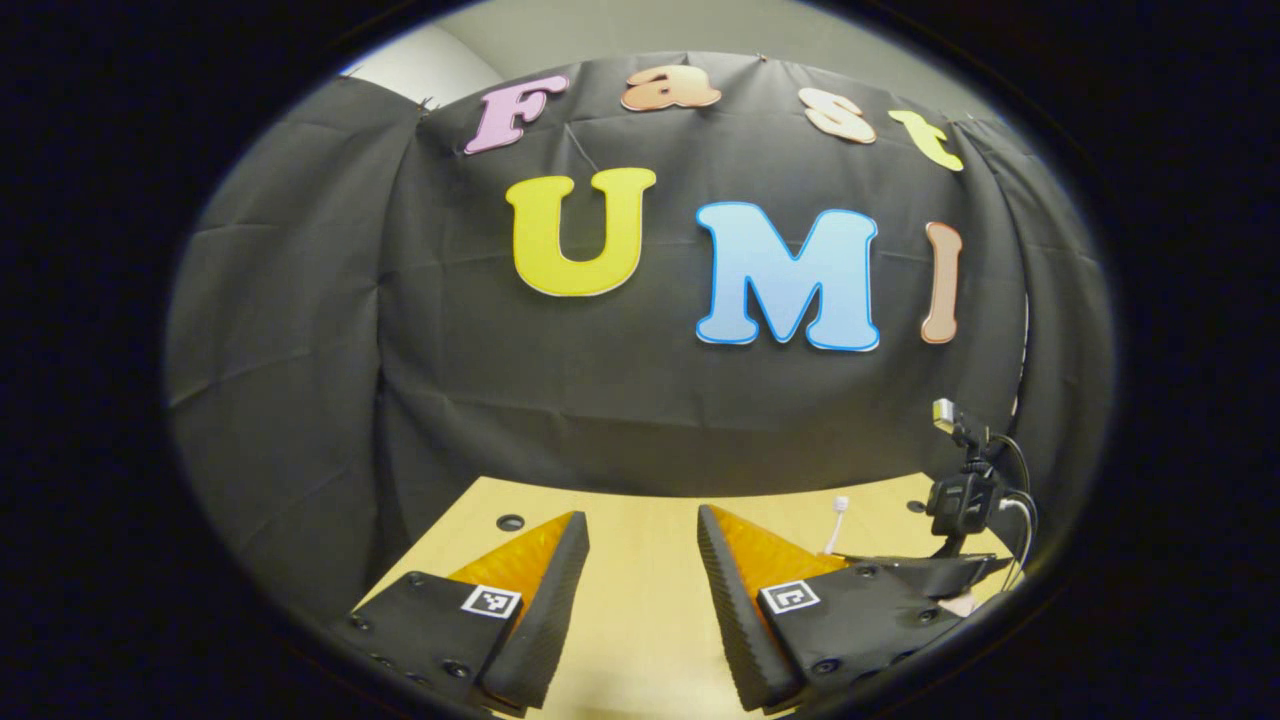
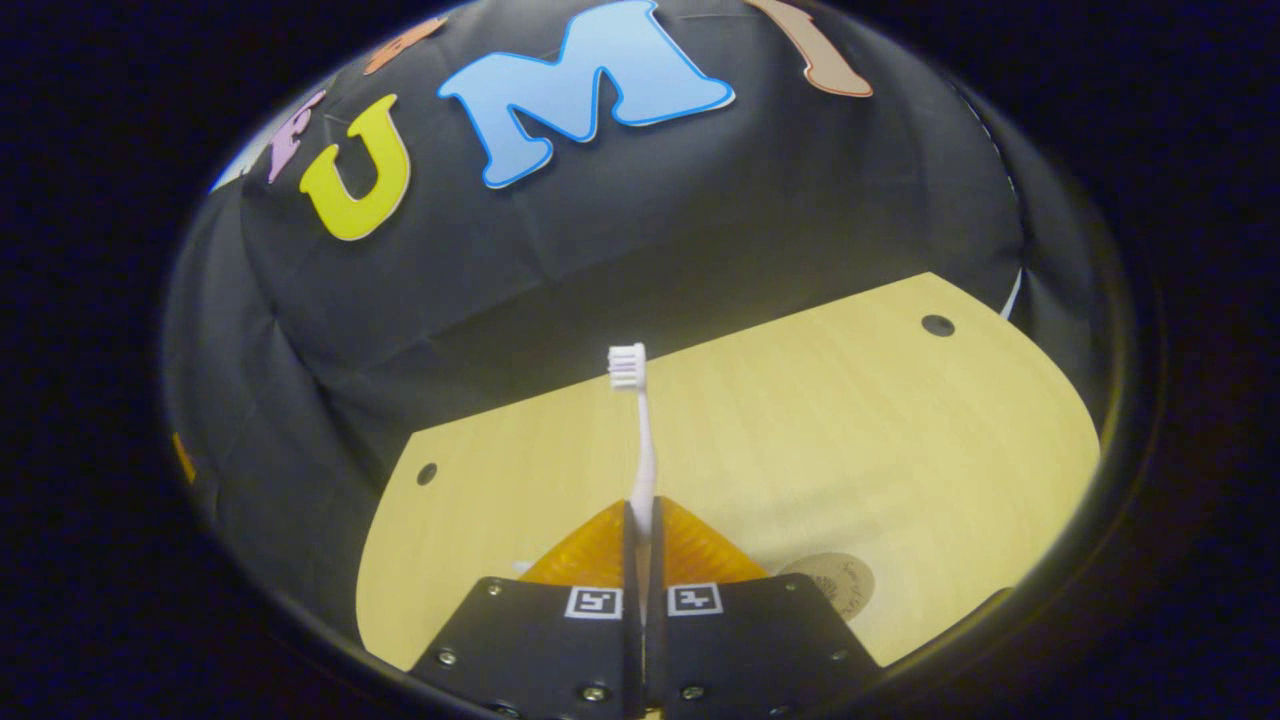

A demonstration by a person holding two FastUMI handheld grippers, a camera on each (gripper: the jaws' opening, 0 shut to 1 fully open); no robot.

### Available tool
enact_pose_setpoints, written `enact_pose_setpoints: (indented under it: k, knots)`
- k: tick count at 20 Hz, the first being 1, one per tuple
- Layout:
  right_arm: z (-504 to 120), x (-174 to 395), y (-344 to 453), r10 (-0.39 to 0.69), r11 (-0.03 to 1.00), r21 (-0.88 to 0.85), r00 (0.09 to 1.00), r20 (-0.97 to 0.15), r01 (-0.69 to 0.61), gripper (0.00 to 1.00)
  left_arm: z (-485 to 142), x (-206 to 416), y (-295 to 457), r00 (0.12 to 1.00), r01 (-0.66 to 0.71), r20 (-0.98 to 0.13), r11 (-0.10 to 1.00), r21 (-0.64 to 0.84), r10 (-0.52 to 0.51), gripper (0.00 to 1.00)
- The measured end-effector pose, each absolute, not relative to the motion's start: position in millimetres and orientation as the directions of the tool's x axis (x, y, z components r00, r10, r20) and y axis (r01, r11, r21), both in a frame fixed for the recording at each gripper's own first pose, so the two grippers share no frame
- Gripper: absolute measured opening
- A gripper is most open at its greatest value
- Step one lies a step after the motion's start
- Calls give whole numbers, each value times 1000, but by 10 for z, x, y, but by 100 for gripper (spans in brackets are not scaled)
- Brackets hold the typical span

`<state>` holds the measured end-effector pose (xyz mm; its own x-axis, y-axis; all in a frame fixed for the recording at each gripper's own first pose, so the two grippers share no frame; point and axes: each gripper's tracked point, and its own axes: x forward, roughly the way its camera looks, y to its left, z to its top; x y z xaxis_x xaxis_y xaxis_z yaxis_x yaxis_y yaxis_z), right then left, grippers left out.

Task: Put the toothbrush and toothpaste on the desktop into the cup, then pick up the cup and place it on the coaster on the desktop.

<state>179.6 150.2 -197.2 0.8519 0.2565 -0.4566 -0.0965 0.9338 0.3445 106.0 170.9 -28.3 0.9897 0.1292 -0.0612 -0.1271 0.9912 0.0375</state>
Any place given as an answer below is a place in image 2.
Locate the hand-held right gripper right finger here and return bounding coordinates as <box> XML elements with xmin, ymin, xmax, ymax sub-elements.
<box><xmin>650</xmin><ymin>496</ymin><xmax>883</xmax><ymax>720</ymax></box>

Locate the round cork coaster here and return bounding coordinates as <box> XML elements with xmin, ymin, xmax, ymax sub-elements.
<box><xmin>778</xmin><ymin>552</ymin><xmax>877</xmax><ymax>623</ymax></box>

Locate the white toothbrush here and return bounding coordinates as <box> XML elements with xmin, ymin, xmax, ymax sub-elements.
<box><xmin>607</xmin><ymin>343</ymin><xmax>662</xmax><ymax>601</ymax></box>

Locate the light wooden desktop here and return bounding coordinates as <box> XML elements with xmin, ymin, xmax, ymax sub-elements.
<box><xmin>356</xmin><ymin>272</ymin><xmax>1102</xmax><ymax>673</ymax></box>

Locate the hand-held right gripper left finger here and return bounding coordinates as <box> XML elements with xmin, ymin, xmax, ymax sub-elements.
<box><xmin>408</xmin><ymin>499</ymin><xmax>642</xmax><ymax>720</ymax></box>

